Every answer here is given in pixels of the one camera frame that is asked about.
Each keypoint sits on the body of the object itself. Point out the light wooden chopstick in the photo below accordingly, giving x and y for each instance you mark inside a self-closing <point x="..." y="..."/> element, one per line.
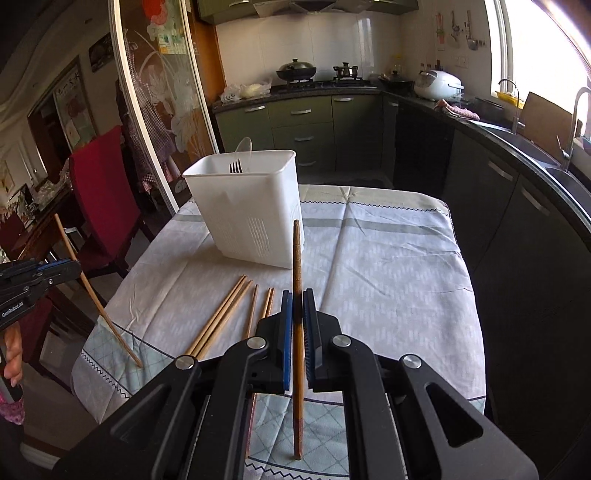
<point x="93" y="296"/>

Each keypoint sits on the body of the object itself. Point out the patterned grey tablecloth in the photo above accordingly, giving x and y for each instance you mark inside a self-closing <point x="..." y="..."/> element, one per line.
<point x="385" y="263"/>

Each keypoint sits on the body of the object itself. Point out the white plastic utensil holder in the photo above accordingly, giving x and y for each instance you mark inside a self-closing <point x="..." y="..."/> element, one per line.
<point x="250" y="215"/>

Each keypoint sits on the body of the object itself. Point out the pink cloth on counter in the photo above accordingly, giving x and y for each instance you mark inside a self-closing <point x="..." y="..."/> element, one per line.
<point x="456" y="111"/>

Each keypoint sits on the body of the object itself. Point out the white plastic bag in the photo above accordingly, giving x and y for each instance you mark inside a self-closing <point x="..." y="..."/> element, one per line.
<point x="236" y="92"/>

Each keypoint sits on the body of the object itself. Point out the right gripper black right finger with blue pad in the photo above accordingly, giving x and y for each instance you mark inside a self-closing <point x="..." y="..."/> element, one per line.
<point x="403" y="419"/>

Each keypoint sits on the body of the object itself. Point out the red chair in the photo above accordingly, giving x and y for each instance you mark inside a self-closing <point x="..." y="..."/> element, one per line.
<point x="105" y="199"/>

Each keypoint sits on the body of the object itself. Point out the white rice cooker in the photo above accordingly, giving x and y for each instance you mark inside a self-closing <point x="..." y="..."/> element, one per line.
<point x="438" y="85"/>

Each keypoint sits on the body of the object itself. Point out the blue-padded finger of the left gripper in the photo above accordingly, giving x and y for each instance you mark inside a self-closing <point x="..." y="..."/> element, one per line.
<point x="60" y="271"/>

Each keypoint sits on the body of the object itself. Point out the person's left hand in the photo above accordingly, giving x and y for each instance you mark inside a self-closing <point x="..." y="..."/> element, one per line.
<point x="14" y="354"/>

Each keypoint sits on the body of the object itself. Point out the dark-tipped wooden chopstick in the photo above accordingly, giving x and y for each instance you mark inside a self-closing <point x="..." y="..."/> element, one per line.
<point x="298" y="346"/>

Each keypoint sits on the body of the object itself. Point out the wooden cutting board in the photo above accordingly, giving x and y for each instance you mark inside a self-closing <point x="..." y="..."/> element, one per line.
<point x="546" y="124"/>

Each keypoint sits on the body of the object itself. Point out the chrome faucet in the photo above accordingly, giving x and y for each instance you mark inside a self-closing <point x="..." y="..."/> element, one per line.
<point x="567" y="151"/>

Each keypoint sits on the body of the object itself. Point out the small black pot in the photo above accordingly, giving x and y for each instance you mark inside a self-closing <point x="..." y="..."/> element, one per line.
<point x="346" y="71"/>

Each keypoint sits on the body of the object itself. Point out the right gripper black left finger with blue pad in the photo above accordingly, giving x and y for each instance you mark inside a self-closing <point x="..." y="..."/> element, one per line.
<point x="190" y="421"/>

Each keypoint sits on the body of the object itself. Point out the glass sliding door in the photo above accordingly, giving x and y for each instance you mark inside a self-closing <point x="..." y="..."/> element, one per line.
<point x="158" y="73"/>

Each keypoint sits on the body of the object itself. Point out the clear plastic spoon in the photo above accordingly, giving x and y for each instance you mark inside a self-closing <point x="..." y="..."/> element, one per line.
<point x="243" y="152"/>

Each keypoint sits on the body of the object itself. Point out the black wok on stove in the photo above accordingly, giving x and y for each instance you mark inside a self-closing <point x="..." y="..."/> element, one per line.
<point x="296" y="71"/>

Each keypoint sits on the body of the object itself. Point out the steel kitchen sink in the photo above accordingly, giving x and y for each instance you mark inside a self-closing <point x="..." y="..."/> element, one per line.
<point x="536" y="154"/>

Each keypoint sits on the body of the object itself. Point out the black plastic fork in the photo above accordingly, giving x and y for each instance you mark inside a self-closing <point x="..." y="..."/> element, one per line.
<point x="235" y="167"/>

